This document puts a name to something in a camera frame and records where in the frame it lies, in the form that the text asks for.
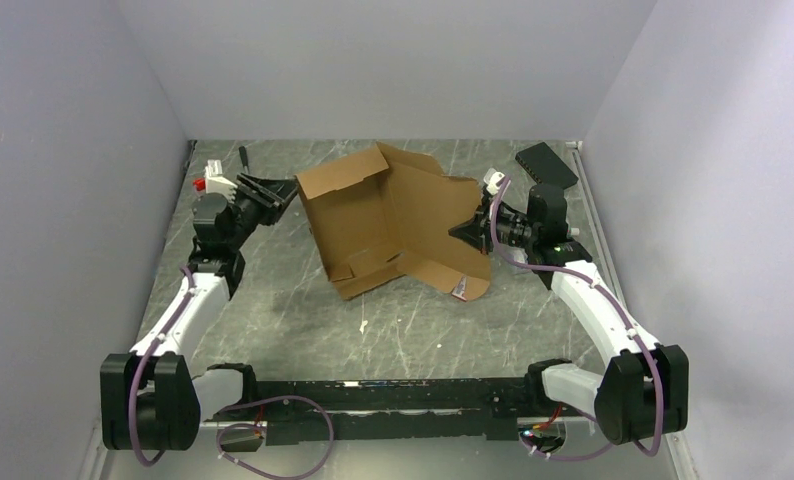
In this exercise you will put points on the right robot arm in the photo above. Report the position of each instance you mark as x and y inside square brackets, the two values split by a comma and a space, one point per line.
[642, 393]

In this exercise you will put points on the black handled hammer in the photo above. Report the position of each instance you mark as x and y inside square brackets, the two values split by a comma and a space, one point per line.
[244, 159]

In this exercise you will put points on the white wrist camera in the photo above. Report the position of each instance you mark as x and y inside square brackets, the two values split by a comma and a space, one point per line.
[493, 182]
[214, 181]

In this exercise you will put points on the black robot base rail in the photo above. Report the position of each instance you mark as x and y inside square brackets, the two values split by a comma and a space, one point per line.
[494, 409]

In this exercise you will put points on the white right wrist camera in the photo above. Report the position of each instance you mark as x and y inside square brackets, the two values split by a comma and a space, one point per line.
[493, 182]

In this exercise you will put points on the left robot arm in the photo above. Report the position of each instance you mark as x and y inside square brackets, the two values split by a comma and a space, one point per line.
[150, 401]

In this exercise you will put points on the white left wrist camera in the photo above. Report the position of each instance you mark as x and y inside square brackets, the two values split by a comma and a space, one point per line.
[214, 181]

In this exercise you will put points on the brown cardboard box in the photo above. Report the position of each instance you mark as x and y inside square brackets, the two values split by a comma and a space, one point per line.
[383, 213]

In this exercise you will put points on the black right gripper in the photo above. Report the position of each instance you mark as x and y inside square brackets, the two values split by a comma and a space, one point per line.
[478, 230]

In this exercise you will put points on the red white staples box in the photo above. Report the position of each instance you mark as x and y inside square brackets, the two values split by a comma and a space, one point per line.
[460, 289]

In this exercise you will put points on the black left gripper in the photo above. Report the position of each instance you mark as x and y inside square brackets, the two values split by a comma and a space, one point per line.
[276, 192]

